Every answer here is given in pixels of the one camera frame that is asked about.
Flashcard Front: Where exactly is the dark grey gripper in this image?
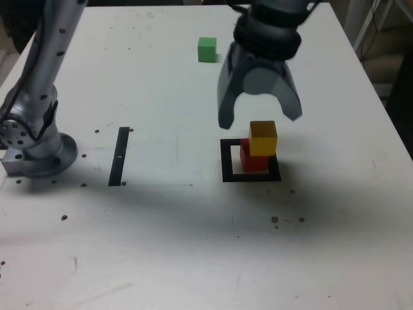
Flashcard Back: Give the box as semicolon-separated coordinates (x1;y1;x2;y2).
217;43;303;131

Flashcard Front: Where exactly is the green cube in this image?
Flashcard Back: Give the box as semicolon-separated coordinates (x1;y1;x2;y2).
197;36;217;63

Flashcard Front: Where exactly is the yellow cube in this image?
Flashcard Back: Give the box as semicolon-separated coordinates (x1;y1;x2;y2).
248;121;279;157

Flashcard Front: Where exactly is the red cube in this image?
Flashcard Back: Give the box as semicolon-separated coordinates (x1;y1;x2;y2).
239;138;270;173

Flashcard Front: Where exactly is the black tape square outline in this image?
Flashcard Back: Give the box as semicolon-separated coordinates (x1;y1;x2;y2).
219;138;282;183

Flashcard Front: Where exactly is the black tape strip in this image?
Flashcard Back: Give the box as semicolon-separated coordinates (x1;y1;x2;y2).
108;127;130;187

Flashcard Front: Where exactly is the dark furniture piece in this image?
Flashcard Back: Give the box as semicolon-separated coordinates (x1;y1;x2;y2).
385;53;413;140

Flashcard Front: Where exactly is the white metal frame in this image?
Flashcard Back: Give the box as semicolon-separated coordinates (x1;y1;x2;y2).
353;0;397;52

